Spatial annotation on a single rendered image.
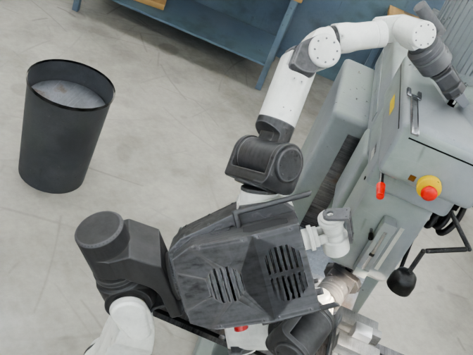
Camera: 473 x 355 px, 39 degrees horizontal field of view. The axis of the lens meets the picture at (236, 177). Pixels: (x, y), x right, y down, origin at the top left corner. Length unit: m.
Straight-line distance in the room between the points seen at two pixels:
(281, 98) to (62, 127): 2.22
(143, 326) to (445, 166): 0.82
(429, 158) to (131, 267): 0.75
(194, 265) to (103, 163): 2.84
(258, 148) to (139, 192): 2.64
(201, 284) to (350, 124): 1.03
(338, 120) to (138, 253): 1.04
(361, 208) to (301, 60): 0.56
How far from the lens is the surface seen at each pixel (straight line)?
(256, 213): 1.50
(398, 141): 1.66
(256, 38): 6.00
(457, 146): 1.67
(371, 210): 1.92
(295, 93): 1.54
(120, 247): 1.49
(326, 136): 2.33
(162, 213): 4.01
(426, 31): 1.68
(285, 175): 1.48
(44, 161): 3.79
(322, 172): 2.40
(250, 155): 1.51
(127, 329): 1.62
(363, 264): 1.99
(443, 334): 4.28
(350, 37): 1.61
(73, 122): 3.60
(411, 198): 1.85
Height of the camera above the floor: 2.55
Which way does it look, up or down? 34 degrees down
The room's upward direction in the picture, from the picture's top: 23 degrees clockwise
